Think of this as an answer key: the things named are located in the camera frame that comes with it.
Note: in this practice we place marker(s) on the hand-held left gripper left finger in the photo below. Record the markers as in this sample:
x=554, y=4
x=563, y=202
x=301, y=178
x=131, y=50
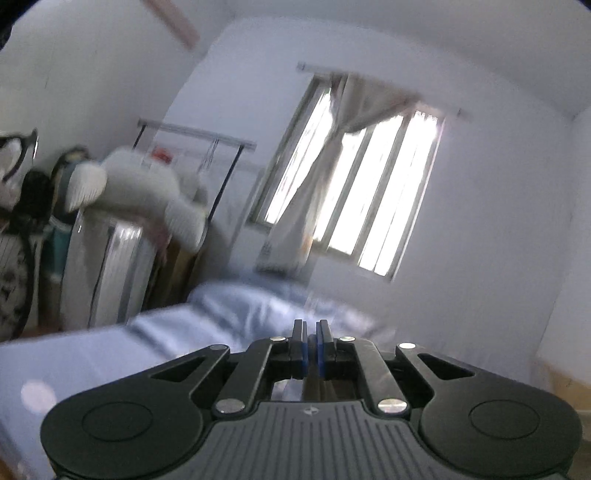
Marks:
x=302, y=355

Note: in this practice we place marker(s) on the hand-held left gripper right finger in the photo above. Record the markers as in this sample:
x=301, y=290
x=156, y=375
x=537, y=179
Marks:
x=322, y=355

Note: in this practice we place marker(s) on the metal clothes rack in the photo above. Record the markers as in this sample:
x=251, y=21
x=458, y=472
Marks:
x=198, y=134

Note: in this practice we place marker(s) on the blue floral duvet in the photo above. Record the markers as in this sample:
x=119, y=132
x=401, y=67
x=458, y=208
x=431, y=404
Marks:
x=249, y=309

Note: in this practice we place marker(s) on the barred window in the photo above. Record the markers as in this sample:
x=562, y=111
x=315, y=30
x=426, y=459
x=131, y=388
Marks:
x=392, y=194

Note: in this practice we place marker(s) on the pale curtain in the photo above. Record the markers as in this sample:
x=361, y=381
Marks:
x=323, y=175

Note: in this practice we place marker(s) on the silver suitcase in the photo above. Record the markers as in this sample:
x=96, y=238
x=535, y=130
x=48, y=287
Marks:
x=111, y=272

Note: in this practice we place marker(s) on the white plush toy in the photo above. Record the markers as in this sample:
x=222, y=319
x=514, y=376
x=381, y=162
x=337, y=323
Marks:
x=138, y=184

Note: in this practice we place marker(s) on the wooden headboard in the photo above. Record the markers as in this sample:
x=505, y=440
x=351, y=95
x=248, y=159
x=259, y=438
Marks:
x=563, y=378

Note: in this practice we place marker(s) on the white and black bicycle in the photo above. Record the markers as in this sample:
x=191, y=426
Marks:
x=18, y=221

